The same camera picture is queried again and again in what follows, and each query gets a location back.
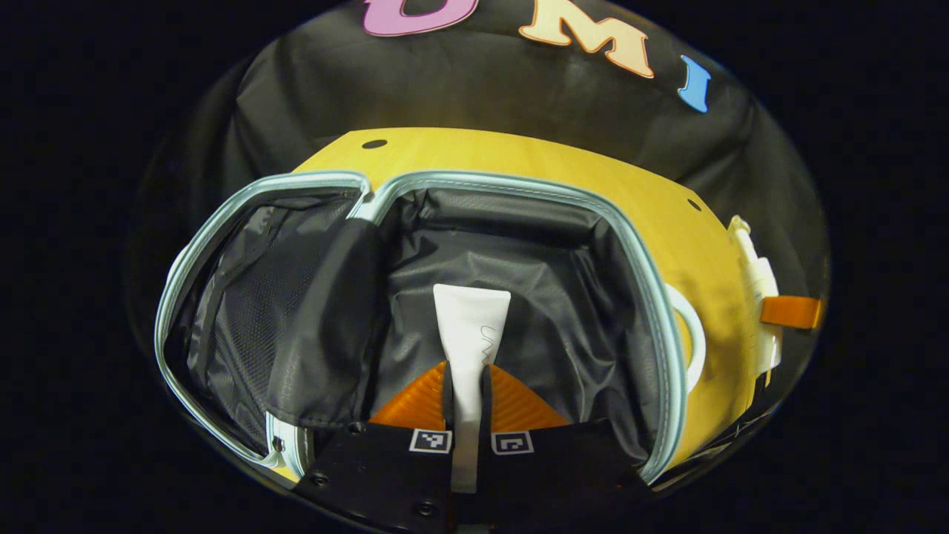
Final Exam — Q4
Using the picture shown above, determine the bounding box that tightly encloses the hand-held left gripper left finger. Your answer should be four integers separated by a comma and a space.
295, 360, 455, 534

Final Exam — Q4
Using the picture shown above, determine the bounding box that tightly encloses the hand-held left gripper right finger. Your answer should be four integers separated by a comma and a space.
474, 363, 653, 531

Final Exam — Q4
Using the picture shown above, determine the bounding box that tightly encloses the white pump bottle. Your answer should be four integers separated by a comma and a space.
727, 215, 784, 386

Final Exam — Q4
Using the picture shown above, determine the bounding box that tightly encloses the white skin care tube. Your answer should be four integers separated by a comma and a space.
432, 284, 512, 494

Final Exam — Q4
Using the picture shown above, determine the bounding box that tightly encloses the light blue suitcase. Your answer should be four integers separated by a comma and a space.
154, 169, 707, 487

